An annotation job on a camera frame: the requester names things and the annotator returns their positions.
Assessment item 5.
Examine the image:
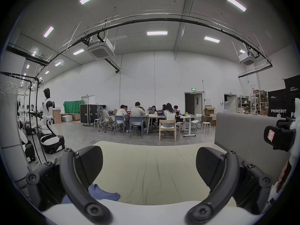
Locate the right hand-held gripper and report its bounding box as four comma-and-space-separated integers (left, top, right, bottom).
264, 97, 300, 196

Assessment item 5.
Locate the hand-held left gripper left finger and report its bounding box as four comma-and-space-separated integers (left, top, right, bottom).
25, 145, 112, 225

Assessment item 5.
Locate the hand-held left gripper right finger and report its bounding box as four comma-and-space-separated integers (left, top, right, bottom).
185, 147, 273, 225

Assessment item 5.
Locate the black printed banner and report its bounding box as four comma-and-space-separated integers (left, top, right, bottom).
267, 75, 300, 119

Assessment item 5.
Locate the grey padded headboard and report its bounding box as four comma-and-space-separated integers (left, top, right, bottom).
214, 112, 292, 183

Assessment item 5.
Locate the blue garment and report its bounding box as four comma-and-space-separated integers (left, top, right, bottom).
61, 184, 121, 204

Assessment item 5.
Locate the white metal shelf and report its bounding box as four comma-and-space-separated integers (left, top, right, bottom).
236, 90, 269, 116

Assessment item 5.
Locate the white humanoid robot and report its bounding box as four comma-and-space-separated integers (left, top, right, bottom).
40, 88, 65, 154

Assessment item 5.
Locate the brown carton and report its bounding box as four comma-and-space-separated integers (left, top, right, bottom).
52, 109, 62, 124

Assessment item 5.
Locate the white folding chair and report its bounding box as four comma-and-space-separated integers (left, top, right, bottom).
190, 114, 203, 130

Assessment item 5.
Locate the stack of cartons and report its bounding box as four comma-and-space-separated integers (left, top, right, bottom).
201, 105, 217, 126

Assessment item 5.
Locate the black flight case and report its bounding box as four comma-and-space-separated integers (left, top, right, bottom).
80, 104, 99, 126

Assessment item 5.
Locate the green backdrop cloth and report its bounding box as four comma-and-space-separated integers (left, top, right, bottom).
63, 100, 85, 114

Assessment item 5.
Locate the white table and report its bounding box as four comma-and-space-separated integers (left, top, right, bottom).
146, 113, 201, 137

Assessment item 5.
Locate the wooden chair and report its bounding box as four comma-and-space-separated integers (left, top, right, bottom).
159, 119, 177, 142

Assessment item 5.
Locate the black clothes rack with hangers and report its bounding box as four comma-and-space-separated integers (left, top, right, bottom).
0, 71, 47, 165

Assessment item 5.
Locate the bed with beige sheet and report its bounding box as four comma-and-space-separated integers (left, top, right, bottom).
88, 140, 237, 207

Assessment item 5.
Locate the group of people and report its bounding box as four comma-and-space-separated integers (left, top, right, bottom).
100, 101, 186, 136

